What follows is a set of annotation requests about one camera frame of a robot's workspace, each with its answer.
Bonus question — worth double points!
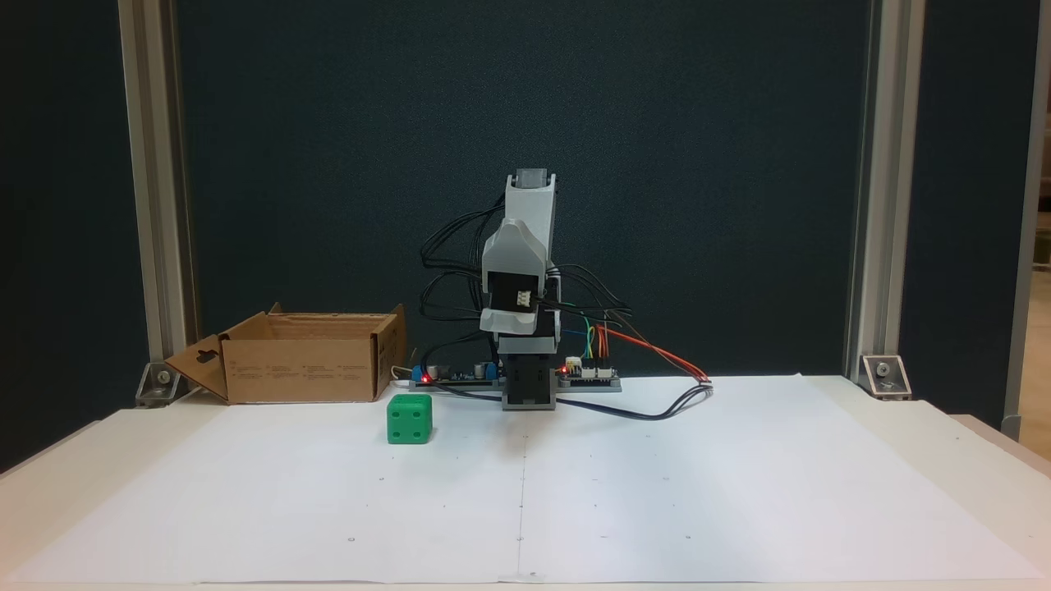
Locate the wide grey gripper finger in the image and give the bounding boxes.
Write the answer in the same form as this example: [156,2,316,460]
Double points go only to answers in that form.
[482,218,550,273]

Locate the green dice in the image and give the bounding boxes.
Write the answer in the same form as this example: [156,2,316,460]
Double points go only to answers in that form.
[387,394,434,445]

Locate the circuit board with blue parts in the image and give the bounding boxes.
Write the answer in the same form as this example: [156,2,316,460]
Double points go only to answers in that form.
[411,359,502,387]

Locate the circuit board with white connectors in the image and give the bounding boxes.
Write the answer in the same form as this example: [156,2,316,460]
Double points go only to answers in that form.
[560,357,618,383]

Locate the grey mounting plate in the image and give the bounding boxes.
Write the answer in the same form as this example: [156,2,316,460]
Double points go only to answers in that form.
[409,378,622,394]

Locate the brown cardboard box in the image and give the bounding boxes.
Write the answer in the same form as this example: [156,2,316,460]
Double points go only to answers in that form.
[164,304,408,405]

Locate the white paper sheet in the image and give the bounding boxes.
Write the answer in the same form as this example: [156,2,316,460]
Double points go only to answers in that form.
[7,374,1045,585]

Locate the black arm wire loop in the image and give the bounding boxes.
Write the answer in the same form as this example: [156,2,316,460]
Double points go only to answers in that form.
[546,263,635,331]

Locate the black gripper wire loop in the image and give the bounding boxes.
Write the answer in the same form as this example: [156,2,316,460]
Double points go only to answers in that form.
[420,193,508,331]

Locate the black and orange power cable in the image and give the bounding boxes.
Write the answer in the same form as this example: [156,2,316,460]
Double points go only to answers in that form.
[555,327,714,421]

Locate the metal corner bracket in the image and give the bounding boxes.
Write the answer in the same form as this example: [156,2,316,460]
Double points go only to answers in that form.
[135,361,198,408]
[860,355,913,401]

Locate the aluminium frame post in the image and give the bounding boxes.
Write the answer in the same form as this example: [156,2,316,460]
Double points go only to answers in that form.
[1002,0,1051,442]
[117,0,200,395]
[844,0,926,383]

